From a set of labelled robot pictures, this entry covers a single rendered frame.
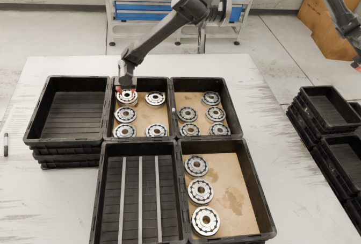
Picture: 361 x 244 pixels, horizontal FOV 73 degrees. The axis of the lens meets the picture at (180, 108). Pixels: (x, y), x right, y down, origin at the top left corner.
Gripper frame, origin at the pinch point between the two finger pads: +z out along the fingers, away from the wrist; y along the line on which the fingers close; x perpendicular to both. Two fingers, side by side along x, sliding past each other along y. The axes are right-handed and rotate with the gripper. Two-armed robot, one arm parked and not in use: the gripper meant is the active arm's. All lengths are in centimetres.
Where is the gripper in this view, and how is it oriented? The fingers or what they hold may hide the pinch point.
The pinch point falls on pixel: (127, 94)
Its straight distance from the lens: 124.9
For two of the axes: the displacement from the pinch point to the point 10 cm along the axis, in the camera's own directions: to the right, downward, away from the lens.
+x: -1.1, -7.4, 6.7
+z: -1.0, 6.8, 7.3
